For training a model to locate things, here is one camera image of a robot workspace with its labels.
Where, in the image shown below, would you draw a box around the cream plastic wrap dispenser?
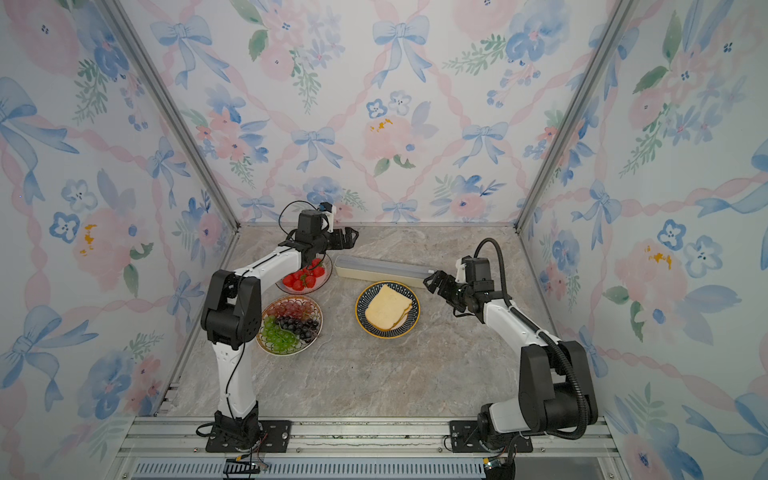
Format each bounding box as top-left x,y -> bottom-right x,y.
333,255 -> 435,288

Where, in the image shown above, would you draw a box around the blue yellow-rimmed plate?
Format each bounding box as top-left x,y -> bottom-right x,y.
355,281 -> 421,339

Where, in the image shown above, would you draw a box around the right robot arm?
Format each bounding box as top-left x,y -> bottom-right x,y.
423,256 -> 598,451

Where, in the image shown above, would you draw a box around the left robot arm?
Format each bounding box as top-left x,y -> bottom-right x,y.
200,203 -> 359,453

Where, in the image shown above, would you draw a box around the plate of grapes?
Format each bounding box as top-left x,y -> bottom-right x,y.
256,296 -> 323,356

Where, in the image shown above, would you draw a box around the glass bowl of strawberries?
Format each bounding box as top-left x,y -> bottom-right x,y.
276,256 -> 333,295

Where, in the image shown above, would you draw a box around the bread slices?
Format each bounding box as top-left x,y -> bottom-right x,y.
365,284 -> 412,331

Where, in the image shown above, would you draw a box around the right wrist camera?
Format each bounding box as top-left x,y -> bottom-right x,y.
455,258 -> 466,283

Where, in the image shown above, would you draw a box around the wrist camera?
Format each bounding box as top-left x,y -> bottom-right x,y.
318,202 -> 337,232
455,258 -> 466,283

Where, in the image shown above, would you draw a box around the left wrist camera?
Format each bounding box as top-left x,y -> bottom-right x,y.
318,202 -> 337,232

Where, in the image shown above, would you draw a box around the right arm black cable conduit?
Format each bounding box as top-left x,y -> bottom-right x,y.
472,237 -> 592,440

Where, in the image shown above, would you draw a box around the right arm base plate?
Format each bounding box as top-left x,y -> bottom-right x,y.
448,420 -> 534,455

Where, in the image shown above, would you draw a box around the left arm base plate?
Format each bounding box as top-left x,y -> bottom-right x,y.
205,420 -> 293,453

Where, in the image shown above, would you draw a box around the aluminium front rail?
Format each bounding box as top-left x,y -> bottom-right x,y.
106,417 -> 629,479

